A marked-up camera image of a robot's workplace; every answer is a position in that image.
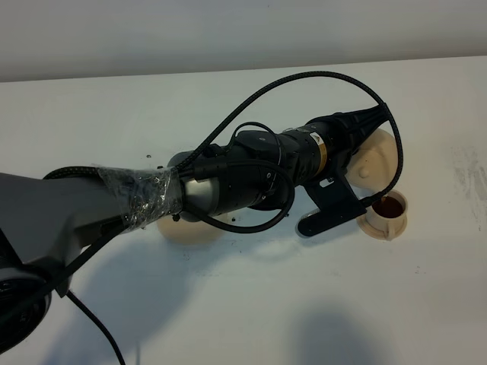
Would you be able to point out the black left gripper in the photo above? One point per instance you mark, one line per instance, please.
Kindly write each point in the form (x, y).
(315, 151)

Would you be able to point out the beige teapot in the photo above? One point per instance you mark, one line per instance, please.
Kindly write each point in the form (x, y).
(373, 166)

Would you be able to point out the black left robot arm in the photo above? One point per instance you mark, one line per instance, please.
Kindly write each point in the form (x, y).
(50, 227)

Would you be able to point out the beige teapot saucer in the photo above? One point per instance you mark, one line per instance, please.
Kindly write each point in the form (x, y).
(188, 233)

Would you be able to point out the near beige teacup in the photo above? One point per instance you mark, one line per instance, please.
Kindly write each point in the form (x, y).
(393, 204)

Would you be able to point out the near beige cup saucer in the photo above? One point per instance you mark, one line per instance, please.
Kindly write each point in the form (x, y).
(382, 228)

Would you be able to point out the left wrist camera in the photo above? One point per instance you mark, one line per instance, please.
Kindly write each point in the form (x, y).
(337, 204)

